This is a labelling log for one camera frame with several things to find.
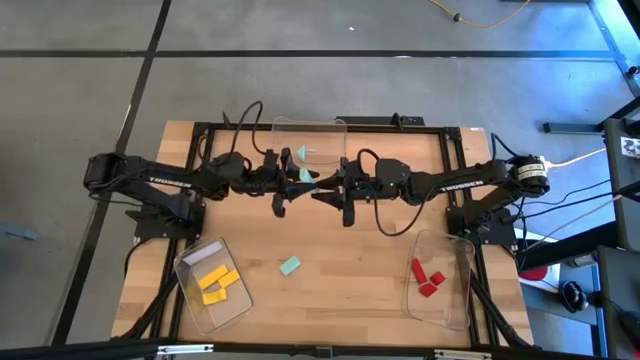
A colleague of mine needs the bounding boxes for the thick teal rectangular block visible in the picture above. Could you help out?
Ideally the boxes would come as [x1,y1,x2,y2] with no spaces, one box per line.
[278,255,303,277]

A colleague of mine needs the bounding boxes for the black headset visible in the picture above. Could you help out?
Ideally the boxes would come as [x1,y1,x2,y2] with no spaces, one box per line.
[558,280,592,315]

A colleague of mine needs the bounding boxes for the grey floor plate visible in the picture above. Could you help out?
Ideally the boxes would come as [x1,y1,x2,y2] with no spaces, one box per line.
[0,221,40,242]

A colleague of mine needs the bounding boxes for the black desk foot bar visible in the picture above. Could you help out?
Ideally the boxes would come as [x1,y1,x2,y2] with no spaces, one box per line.
[542,121,609,135]

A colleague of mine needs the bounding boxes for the silver bracket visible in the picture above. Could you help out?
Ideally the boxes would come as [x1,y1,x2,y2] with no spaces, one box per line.
[433,348,494,360]
[156,343,215,357]

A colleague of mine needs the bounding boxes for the black white marker tag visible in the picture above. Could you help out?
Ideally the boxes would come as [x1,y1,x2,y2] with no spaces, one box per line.
[620,135,640,159]

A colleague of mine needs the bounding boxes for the dark grey desk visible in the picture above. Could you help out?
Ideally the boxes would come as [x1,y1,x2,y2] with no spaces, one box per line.
[596,244,640,360]

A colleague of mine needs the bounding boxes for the long yellow block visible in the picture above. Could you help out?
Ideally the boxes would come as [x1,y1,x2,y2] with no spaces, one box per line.
[198,264,230,291]

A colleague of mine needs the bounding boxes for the black power cable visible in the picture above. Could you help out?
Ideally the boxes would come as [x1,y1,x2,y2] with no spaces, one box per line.
[547,178,615,207]

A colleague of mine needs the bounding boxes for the black aluminium table frame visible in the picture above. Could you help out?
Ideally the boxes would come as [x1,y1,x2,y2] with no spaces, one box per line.
[117,121,534,350]

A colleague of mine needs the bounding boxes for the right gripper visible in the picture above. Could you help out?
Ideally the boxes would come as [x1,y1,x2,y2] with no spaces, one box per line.
[309,156,380,228]

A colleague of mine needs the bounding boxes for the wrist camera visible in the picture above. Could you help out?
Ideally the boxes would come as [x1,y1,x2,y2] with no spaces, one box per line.
[374,158,412,190]
[212,152,251,184]

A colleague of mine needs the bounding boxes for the black rig beam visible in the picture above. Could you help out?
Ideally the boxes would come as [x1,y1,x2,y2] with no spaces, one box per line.
[0,339,640,360]

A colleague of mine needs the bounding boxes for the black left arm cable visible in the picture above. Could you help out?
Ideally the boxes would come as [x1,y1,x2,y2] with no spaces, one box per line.
[233,99,267,157]

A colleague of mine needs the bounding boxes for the clear plastic bin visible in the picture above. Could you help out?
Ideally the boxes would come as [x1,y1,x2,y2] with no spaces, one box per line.
[401,229,477,332]
[172,235,255,336]
[268,113,349,166]

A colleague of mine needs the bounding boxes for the long red block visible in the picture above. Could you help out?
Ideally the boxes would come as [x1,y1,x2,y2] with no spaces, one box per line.
[411,257,429,285]

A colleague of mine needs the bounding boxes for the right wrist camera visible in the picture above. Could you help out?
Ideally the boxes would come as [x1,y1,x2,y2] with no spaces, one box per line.
[374,158,412,190]

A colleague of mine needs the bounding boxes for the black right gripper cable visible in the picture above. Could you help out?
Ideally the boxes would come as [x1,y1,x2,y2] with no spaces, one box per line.
[370,185,432,238]

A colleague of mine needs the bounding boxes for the yellow floor cable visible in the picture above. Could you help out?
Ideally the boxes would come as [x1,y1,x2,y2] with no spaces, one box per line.
[429,0,532,30]

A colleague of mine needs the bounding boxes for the white cable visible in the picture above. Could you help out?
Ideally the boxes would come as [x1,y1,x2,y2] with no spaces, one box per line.
[547,146,609,170]

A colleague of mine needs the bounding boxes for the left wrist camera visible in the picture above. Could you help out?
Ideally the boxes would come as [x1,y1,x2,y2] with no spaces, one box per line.
[212,152,251,184]

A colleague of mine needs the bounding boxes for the red round object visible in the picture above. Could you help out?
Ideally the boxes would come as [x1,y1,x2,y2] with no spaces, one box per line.
[519,265,551,283]

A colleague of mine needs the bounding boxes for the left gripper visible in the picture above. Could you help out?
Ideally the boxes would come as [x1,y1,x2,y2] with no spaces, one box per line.
[244,147,321,219]

